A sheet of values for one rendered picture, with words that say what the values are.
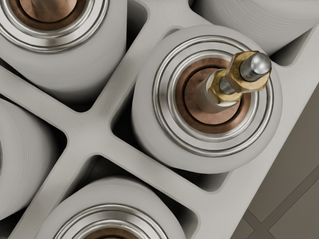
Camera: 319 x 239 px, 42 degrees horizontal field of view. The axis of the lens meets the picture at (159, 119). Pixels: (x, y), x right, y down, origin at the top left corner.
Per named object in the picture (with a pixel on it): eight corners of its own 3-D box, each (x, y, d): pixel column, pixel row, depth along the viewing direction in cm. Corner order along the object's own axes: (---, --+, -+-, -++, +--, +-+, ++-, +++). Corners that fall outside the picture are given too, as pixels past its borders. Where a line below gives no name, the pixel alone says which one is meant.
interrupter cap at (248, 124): (281, 146, 26) (285, 145, 25) (162, 167, 25) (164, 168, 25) (258, 29, 27) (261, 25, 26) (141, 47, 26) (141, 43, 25)
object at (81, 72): (16, 39, 43) (-61, -44, 25) (100, 1, 44) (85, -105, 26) (57, 122, 43) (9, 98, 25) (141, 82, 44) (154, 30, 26)
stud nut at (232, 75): (272, 80, 19) (279, 77, 18) (244, 102, 19) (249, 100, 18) (246, 46, 19) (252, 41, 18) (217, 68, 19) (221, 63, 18)
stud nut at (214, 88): (248, 92, 23) (252, 90, 22) (223, 111, 22) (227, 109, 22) (226, 64, 23) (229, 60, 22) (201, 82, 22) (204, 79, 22)
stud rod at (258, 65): (229, 94, 24) (277, 66, 17) (216, 104, 24) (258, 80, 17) (219, 80, 24) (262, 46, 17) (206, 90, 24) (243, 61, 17)
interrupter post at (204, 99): (233, 112, 26) (249, 106, 23) (196, 118, 26) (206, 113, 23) (226, 75, 26) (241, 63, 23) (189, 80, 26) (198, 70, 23)
